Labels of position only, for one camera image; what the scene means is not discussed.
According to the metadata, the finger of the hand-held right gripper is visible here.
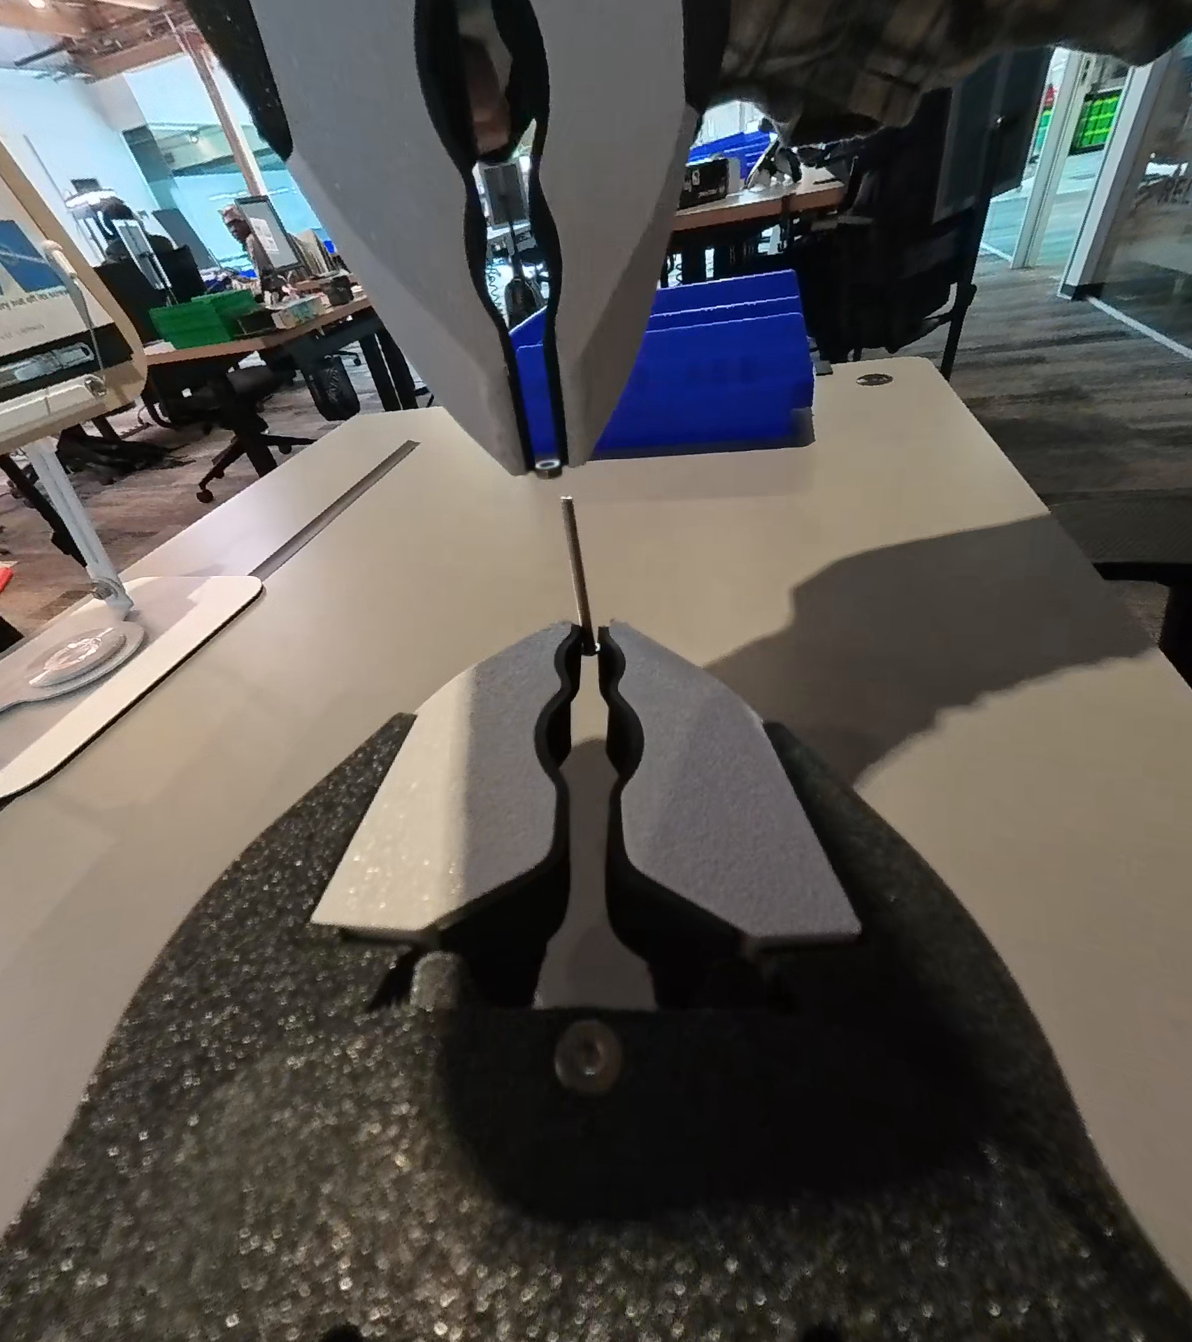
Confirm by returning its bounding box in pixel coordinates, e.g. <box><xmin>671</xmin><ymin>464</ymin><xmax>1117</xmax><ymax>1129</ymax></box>
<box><xmin>251</xmin><ymin>0</ymin><xmax>538</xmax><ymax>476</ymax></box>
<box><xmin>500</xmin><ymin>0</ymin><xmax>702</xmax><ymax>470</ymax></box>

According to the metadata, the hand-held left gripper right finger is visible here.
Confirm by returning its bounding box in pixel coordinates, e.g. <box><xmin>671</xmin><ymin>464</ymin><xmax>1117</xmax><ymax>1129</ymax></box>
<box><xmin>599</xmin><ymin>622</ymin><xmax>864</xmax><ymax>1010</ymax></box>

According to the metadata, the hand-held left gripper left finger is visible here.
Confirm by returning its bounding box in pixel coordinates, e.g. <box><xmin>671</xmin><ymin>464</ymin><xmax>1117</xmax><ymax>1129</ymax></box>
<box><xmin>310</xmin><ymin>622</ymin><xmax>589</xmax><ymax>1010</ymax></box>

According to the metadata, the thin metal bolt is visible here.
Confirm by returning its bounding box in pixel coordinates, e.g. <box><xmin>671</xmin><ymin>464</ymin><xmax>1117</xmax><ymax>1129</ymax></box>
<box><xmin>558</xmin><ymin>495</ymin><xmax>599</xmax><ymax>654</ymax></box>

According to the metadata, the person's right forearm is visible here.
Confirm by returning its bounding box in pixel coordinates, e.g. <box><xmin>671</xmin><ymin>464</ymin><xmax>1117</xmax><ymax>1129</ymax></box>
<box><xmin>711</xmin><ymin>0</ymin><xmax>1192</xmax><ymax>135</ymax></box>

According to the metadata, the computer monitor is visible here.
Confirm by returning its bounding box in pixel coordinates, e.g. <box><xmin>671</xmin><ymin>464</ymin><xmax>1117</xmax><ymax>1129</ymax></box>
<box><xmin>232</xmin><ymin>196</ymin><xmax>297</xmax><ymax>277</ymax></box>

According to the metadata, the wooden desk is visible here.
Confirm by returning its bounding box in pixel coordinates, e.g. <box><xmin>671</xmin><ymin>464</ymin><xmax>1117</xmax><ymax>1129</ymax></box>
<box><xmin>140</xmin><ymin>290</ymin><xmax>429</xmax><ymax>434</ymax></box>
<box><xmin>675</xmin><ymin>170</ymin><xmax>852</xmax><ymax>290</ymax></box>

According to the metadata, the blue plastic bin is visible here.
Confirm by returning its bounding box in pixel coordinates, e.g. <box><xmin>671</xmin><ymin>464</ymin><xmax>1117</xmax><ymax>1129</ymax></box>
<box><xmin>510</xmin><ymin>272</ymin><xmax>815</xmax><ymax>462</ymax></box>

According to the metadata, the black backpack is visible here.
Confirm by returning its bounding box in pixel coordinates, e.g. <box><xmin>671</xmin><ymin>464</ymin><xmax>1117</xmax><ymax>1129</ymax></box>
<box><xmin>307</xmin><ymin>361</ymin><xmax>364</xmax><ymax>422</ymax></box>

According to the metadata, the green plastic bin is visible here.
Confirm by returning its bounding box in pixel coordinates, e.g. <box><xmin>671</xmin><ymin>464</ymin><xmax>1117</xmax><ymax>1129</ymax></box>
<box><xmin>153</xmin><ymin>292</ymin><xmax>260</xmax><ymax>347</ymax></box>

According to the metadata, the black office chair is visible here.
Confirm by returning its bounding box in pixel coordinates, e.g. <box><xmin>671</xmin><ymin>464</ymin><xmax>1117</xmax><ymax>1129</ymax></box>
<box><xmin>815</xmin><ymin>128</ymin><xmax>978</xmax><ymax>368</ymax></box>
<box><xmin>153</xmin><ymin>361</ymin><xmax>290</xmax><ymax>507</ymax></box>

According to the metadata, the grey metal strip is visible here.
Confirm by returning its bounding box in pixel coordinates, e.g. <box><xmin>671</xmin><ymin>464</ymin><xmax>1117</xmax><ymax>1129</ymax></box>
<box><xmin>248</xmin><ymin>441</ymin><xmax>423</xmax><ymax>579</ymax></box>

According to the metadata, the black monitor on pole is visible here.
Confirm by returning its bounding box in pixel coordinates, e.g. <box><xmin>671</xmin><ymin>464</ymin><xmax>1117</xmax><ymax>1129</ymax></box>
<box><xmin>923</xmin><ymin>45</ymin><xmax>1055</xmax><ymax>211</ymax></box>

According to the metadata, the silver folding stand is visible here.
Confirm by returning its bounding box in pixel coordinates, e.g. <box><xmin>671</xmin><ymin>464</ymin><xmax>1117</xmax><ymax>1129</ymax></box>
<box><xmin>0</xmin><ymin>441</ymin><xmax>147</xmax><ymax>730</ymax></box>

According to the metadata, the green lit display screen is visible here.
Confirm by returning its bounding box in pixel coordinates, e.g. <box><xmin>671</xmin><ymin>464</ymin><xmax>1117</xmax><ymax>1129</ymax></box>
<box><xmin>1070</xmin><ymin>88</ymin><xmax>1128</xmax><ymax>154</ymax></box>

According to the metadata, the black floor mat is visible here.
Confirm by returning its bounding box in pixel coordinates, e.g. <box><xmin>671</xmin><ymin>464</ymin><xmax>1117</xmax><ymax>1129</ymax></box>
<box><xmin>1053</xmin><ymin>498</ymin><xmax>1192</xmax><ymax>572</ymax></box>

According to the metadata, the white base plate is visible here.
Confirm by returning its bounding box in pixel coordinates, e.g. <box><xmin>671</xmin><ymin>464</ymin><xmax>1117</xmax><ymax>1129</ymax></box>
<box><xmin>0</xmin><ymin>575</ymin><xmax>265</xmax><ymax>807</ymax></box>

